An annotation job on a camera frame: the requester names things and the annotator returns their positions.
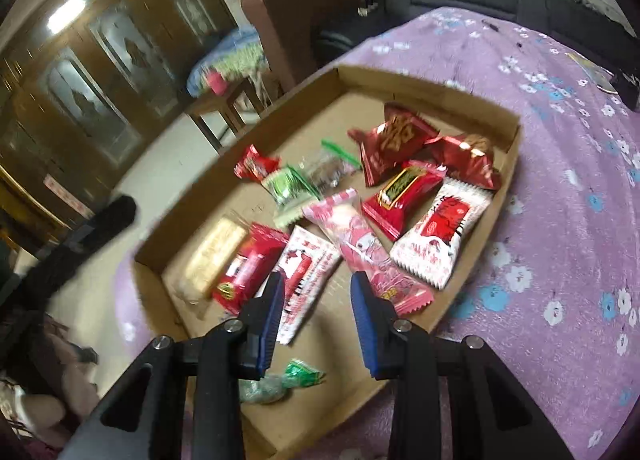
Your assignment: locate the white packet with red label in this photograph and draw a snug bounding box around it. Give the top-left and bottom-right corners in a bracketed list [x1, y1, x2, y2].
[390, 177, 495, 291]

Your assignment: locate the shallow cardboard box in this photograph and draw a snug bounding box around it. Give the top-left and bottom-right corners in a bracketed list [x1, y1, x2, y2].
[131, 66, 523, 460]

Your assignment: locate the dark red snack packet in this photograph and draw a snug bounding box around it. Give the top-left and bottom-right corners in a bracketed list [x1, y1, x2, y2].
[347, 102, 441, 188]

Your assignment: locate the purple floral blanket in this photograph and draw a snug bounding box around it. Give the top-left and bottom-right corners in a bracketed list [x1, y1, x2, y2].
[112, 7, 640, 460]

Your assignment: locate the green and white snack packet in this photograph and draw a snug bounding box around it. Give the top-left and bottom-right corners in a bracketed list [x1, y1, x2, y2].
[262, 165, 323, 229]

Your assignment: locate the wooden side table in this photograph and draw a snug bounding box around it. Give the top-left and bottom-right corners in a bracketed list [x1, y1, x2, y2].
[185, 74, 275, 155]

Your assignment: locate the clear packet with green seal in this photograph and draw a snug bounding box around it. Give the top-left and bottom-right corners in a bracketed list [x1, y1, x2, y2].
[302, 139, 363, 191]

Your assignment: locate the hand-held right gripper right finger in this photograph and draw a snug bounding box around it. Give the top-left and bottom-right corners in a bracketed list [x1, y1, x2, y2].
[350, 272, 576, 460]

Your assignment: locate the wooden cabinet with glass doors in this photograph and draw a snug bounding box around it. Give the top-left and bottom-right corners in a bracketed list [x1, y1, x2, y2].
[0, 0, 238, 261]

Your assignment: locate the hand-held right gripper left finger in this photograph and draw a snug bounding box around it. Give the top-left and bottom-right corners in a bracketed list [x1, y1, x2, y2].
[60, 271, 287, 460]

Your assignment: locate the small red candy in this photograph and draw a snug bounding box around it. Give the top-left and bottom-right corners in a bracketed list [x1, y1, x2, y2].
[234, 144, 282, 183]

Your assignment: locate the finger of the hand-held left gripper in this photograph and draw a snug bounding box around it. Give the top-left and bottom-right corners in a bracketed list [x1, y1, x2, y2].
[27, 195, 138, 303]

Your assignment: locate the red packet with gold label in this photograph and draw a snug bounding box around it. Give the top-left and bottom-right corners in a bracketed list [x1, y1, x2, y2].
[361, 160, 448, 241]

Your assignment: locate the long red snack packet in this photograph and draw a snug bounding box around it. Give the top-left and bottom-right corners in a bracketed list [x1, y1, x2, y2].
[211, 222, 291, 315]

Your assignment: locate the black object on blanket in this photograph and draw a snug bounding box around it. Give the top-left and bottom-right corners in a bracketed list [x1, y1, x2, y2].
[612, 62, 640, 113]

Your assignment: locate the small pink red object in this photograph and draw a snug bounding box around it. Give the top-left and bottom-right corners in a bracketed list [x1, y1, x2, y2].
[206, 68, 230, 96]

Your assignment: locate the pink snack packet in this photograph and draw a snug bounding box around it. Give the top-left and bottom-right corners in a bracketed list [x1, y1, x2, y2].
[301, 187, 435, 318]

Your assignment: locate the green candy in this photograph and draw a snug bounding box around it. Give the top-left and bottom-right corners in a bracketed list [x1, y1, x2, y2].
[239, 359, 327, 406]

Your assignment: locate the tan biscuit packet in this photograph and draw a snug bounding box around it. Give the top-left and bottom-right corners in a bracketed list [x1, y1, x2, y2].
[177, 215, 251, 303]

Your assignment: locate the white strawberry print snack packet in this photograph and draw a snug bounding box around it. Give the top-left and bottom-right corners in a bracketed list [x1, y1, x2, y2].
[255, 225, 343, 346]

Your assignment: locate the brown armchair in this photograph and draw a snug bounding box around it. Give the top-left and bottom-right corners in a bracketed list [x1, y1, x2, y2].
[240, 0, 381, 93]

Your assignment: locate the dark red nut print packet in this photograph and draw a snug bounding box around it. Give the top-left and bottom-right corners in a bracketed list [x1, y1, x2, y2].
[425, 132, 503, 191]

